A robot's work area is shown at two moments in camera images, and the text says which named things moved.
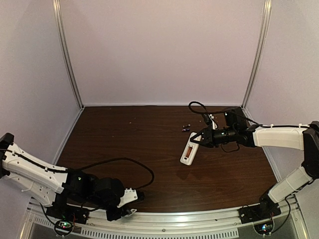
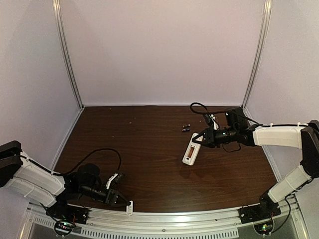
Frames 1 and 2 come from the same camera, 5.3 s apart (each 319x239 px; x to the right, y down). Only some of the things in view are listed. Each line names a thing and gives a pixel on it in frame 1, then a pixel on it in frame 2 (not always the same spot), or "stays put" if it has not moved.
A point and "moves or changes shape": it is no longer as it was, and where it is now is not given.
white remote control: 190,150 moves or changes shape
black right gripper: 207,137 stays put
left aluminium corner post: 57,10 stays put
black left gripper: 122,212 → 110,196
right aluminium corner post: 266,18 stays put
